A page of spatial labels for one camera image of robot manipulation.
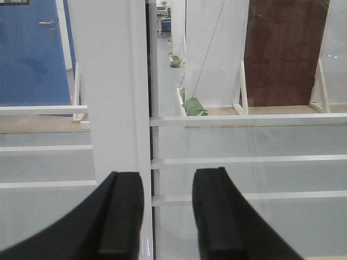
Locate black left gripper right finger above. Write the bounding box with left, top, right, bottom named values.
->
left=192, top=167, right=302, bottom=259

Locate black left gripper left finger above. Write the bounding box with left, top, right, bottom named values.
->
left=1, top=172, right=144, bottom=259

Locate white framed sliding glass door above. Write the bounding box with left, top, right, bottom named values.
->
left=1, top=1, right=153, bottom=259

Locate white fixed glass door panel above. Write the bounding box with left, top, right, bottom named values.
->
left=148, top=1, right=346, bottom=259

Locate blue door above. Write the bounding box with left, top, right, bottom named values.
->
left=1, top=1, right=71, bottom=107

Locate brown wooden door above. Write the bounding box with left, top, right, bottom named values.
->
left=244, top=0, right=330, bottom=107

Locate green sandbag with yellow stripe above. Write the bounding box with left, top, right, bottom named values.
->
left=182, top=97, right=209, bottom=116

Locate far green sandbag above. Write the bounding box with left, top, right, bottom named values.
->
left=170, top=55, right=184, bottom=68

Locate white partition panel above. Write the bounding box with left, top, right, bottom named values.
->
left=185, top=0, right=249, bottom=107

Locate thin dark guy wire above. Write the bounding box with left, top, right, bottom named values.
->
left=191, top=0, right=226, bottom=99

